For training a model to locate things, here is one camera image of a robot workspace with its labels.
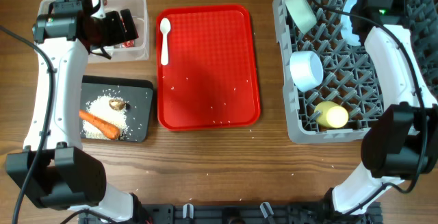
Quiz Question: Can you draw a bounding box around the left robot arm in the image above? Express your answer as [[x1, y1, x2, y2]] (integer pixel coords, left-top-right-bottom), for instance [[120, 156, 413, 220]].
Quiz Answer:
[[6, 0, 149, 223]]

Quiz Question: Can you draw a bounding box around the yellow cup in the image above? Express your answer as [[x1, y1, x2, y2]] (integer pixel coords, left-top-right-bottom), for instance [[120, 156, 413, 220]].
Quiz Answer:
[[315, 101, 349, 129]]

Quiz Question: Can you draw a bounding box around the red snack wrapper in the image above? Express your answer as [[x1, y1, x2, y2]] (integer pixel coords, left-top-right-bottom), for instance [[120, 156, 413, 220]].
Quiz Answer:
[[120, 10, 138, 48]]

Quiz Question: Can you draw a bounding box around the orange carrot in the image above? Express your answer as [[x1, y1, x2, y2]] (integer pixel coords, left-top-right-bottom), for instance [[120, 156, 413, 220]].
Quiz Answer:
[[79, 110, 120, 140]]

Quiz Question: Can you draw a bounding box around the black waste tray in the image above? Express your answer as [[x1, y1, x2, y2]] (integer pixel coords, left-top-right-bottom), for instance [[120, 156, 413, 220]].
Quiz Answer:
[[80, 75, 153, 142]]

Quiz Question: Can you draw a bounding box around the white rice pile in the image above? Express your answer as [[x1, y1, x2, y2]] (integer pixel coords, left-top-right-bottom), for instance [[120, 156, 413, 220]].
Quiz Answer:
[[81, 95, 129, 140]]

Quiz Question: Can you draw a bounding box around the green bowl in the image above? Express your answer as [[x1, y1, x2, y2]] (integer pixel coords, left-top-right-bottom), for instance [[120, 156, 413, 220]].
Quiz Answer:
[[285, 0, 317, 34]]

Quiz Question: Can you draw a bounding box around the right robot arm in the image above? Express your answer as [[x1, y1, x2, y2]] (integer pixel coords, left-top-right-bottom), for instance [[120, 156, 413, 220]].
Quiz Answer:
[[323, 0, 437, 220]]

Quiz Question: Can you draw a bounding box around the red serving tray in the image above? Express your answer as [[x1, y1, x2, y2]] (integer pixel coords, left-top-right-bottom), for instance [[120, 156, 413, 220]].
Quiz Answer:
[[157, 4, 261, 131]]

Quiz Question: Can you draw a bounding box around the white tissue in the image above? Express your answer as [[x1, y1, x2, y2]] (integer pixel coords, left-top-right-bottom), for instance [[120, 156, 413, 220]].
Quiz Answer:
[[92, 46, 114, 55]]

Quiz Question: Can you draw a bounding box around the white plastic spoon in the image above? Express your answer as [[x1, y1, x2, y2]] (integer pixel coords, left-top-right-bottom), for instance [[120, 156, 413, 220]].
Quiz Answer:
[[159, 18, 171, 66]]

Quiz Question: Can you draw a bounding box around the clear plastic bin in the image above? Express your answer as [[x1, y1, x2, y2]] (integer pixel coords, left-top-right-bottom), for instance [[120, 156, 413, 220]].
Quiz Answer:
[[41, 0, 149, 65]]

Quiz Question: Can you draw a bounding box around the brown mushroom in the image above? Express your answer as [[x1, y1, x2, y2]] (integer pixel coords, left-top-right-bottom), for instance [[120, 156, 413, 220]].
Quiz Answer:
[[108, 99, 126, 111]]

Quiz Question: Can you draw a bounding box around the grey dishwasher rack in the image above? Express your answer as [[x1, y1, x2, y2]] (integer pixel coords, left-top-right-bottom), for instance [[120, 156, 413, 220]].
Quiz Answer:
[[272, 0, 437, 144]]

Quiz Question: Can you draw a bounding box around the light blue plate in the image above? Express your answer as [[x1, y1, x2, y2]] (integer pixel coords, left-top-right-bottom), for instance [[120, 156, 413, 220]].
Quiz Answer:
[[340, 0, 361, 47]]

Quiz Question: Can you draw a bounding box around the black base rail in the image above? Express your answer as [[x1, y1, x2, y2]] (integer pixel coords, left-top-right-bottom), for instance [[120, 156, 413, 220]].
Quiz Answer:
[[77, 201, 383, 224]]

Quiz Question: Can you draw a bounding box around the light blue bowl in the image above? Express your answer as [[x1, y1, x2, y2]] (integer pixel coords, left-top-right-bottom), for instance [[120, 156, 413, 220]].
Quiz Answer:
[[289, 51, 324, 92]]

